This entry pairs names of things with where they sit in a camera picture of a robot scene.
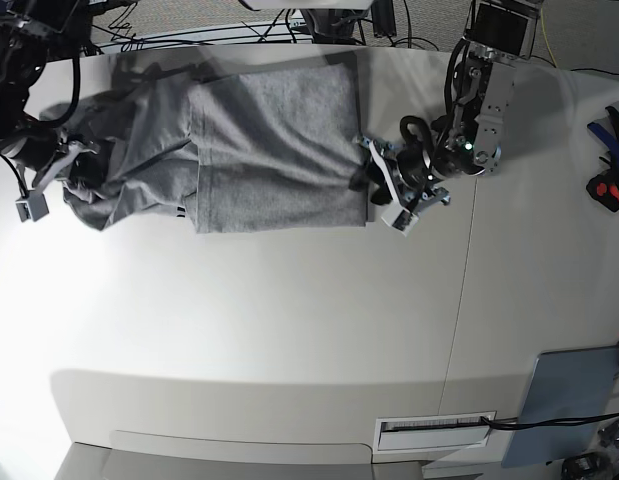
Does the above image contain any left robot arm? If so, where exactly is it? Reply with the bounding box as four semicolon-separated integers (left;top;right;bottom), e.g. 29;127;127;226
349;1;542;214

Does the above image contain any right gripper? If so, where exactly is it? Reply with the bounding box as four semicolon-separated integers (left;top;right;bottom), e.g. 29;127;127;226
8;132;102;193

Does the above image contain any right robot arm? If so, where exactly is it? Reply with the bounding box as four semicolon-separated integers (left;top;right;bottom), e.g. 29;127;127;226
0;1;106;197

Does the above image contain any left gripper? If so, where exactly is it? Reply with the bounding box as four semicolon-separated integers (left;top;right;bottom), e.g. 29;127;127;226
357;135;450;213

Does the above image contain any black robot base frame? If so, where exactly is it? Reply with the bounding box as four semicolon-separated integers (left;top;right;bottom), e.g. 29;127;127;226
88;0;440;51

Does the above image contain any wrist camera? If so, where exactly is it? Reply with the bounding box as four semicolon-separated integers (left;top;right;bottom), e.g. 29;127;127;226
15;192;49;222
381;204;419;237

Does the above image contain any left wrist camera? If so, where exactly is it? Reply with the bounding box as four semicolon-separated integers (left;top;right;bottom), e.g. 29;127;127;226
381;204;419;237

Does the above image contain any blue clamp tool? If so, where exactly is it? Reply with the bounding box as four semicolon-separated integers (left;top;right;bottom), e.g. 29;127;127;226
587;101;619;173

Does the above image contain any yellow cable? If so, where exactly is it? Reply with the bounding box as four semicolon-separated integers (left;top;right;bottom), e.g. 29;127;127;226
538;9;560;69

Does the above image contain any black red clamp tool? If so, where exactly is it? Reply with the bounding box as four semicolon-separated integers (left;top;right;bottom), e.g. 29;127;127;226
586;169;619;213

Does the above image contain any grey T-shirt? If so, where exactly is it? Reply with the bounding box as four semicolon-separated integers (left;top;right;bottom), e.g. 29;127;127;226
59;63;367;234

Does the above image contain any white table cable grommet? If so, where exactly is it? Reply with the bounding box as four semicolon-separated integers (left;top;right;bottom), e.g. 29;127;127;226
372;411;496;454

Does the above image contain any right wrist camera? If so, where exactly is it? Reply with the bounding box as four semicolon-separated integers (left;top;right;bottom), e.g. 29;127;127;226
15;192;49;222

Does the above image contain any black cable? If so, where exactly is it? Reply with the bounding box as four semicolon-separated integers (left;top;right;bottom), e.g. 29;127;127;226
481;412;619;431

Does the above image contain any black device bottom right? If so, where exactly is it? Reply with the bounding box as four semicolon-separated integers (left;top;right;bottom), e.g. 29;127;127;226
561;453;610;480

